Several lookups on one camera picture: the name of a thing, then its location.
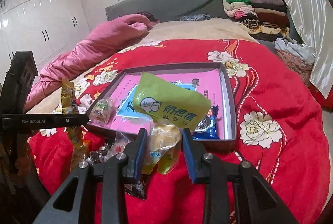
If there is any clear biscuit packet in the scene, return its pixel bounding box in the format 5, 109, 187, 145
89, 98, 116, 125

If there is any yellow snack stick packet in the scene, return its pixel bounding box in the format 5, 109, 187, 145
61, 78, 89, 172

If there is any blue snack packet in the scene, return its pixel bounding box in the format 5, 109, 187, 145
193, 106, 219, 140

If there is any green milk candy bag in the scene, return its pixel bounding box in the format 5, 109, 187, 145
133, 72, 212, 174

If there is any clear red candy packet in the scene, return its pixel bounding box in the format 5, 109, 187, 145
87, 132, 133, 165

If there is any brown Snickers bar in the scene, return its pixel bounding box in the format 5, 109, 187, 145
125, 174, 150, 200

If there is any pink picture book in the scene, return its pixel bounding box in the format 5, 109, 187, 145
106, 69, 228, 140

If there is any pink quilt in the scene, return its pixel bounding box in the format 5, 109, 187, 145
24, 14, 150, 111

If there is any red floral blanket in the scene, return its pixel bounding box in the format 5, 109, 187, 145
29, 40, 331, 223

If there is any grey shallow cardboard box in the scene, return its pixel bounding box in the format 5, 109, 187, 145
86, 62, 236, 152

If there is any white wardrobe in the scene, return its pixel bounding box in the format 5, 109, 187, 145
1, 0, 90, 80

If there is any beige bed sheet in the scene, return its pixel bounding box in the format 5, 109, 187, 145
27, 17, 259, 114

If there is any grey and floral clothes heap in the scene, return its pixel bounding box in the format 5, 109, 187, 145
274, 36, 316, 87

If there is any grey headboard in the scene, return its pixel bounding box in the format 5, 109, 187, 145
106, 0, 227, 22

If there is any pile of folded clothes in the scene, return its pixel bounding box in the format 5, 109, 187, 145
222, 0, 290, 42

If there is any white satin curtain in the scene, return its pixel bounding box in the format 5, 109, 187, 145
285, 0, 332, 98

